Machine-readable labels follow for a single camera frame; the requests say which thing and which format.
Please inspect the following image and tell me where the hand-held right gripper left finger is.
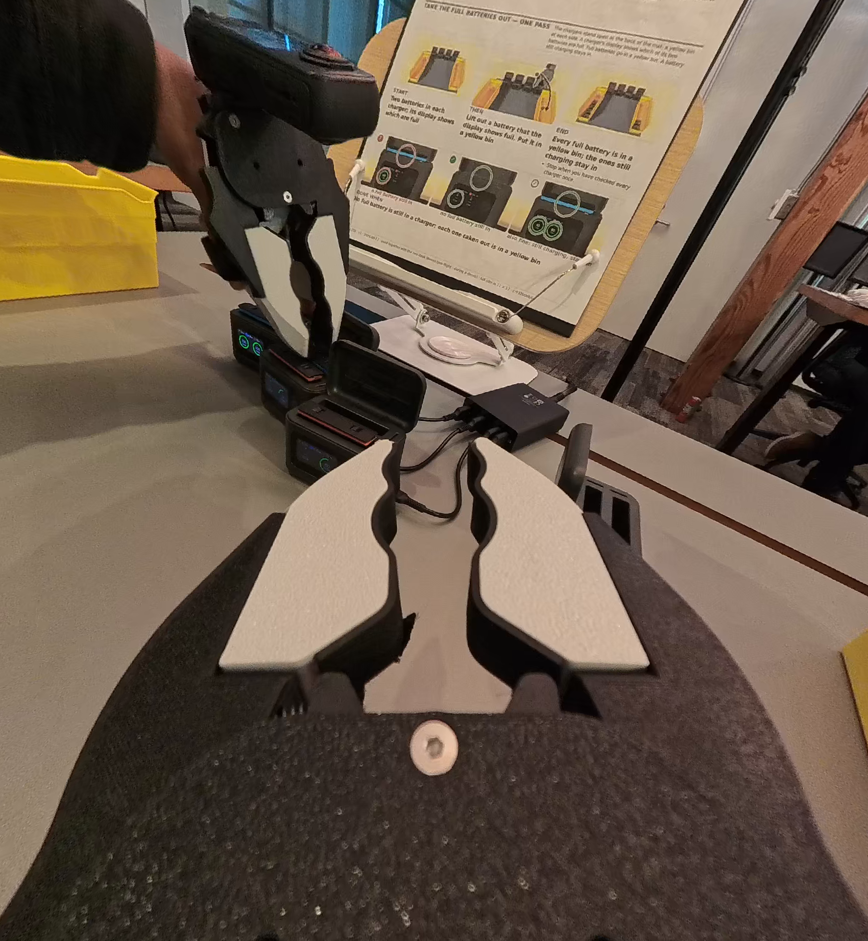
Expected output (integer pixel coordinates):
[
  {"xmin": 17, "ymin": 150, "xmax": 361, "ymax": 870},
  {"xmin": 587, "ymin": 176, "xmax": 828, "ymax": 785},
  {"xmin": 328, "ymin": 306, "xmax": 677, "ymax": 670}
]
[{"xmin": 218, "ymin": 439, "xmax": 410, "ymax": 677}]

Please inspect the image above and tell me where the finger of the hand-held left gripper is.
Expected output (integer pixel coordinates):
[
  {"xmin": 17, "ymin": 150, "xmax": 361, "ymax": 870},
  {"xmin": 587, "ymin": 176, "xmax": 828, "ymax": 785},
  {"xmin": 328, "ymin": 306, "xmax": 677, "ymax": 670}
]
[
  {"xmin": 299, "ymin": 211, "xmax": 353, "ymax": 361},
  {"xmin": 243, "ymin": 228, "xmax": 317, "ymax": 361}
]

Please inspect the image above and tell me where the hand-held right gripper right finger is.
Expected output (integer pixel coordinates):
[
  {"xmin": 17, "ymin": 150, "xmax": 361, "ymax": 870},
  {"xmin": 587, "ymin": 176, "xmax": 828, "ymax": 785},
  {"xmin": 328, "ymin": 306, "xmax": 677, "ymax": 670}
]
[{"xmin": 467, "ymin": 439, "xmax": 654, "ymax": 677}]

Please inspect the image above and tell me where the black battery charger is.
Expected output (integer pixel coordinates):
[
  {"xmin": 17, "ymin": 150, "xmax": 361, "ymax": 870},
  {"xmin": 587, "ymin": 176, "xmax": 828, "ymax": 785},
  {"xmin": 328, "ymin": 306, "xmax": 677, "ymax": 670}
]
[
  {"xmin": 229, "ymin": 302, "xmax": 295, "ymax": 373},
  {"xmin": 261, "ymin": 312, "xmax": 379, "ymax": 424},
  {"xmin": 285, "ymin": 342, "xmax": 428, "ymax": 486},
  {"xmin": 552, "ymin": 422, "xmax": 644, "ymax": 557}
]

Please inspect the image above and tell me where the red-edged black battery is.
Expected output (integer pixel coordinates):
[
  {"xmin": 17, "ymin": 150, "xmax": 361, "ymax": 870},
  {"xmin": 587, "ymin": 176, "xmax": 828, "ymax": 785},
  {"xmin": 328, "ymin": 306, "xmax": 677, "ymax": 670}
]
[{"xmin": 299, "ymin": 412, "xmax": 384, "ymax": 448}]

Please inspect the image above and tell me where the black usb hub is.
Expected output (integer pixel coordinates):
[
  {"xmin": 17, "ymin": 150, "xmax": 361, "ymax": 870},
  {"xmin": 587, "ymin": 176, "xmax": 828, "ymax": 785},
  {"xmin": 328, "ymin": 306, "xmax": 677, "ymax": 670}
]
[{"xmin": 461, "ymin": 386, "xmax": 570, "ymax": 451}]

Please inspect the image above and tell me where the person's left forearm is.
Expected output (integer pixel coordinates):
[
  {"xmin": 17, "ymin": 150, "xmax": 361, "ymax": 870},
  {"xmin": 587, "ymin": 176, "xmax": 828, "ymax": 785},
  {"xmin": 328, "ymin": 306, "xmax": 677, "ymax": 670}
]
[{"xmin": 0, "ymin": 0, "xmax": 163, "ymax": 174}]

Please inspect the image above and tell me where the person's left hand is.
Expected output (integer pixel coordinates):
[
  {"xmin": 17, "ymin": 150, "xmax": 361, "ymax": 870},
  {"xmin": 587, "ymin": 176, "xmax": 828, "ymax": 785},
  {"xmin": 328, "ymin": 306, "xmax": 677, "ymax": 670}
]
[{"xmin": 148, "ymin": 45, "xmax": 215, "ymax": 192}]

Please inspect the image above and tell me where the white stand base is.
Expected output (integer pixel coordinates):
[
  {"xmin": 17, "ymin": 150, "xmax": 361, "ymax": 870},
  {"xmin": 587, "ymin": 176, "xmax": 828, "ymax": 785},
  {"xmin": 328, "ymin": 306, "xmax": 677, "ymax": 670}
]
[{"xmin": 368, "ymin": 312, "xmax": 570, "ymax": 398}]

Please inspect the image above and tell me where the instruction board on stand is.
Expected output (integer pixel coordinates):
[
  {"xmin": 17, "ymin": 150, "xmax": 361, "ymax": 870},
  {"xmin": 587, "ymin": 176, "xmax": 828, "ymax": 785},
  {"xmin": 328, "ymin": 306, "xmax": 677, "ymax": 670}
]
[{"xmin": 349, "ymin": 0, "xmax": 748, "ymax": 336}]

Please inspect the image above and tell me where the wooden desk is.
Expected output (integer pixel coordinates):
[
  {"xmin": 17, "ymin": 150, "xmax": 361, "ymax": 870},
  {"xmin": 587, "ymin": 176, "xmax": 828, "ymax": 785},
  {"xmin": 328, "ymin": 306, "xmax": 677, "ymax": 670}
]
[{"xmin": 717, "ymin": 284, "xmax": 868, "ymax": 454}]

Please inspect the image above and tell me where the black metal stand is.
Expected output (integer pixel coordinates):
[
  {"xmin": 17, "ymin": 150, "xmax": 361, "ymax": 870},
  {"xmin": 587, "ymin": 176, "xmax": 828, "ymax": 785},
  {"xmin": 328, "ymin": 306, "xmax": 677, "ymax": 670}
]
[{"xmin": 601, "ymin": 0, "xmax": 846, "ymax": 401}]

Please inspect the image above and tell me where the black computer monitor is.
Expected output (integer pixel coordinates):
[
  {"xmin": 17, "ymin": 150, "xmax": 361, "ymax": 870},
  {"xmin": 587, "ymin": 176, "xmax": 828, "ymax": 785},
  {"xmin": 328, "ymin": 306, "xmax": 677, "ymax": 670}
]
[{"xmin": 805, "ymin": 221, "xmax": 868, "ymax": 283}]

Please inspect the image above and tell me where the wooden pillar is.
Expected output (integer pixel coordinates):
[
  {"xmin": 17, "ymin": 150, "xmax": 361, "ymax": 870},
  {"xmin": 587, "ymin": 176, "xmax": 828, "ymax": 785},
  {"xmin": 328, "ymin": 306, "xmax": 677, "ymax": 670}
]
[{"xmin": 662, "ymin": 45, "xmax": 868, "ymax": 420}]

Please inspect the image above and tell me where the thin metal wire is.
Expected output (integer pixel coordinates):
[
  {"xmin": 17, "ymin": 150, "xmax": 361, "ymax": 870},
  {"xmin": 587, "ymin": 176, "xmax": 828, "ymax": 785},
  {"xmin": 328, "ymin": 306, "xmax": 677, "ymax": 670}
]
[{"xmin": 508, "ymin": 250, "xmax": 601, "ymax": 324}]

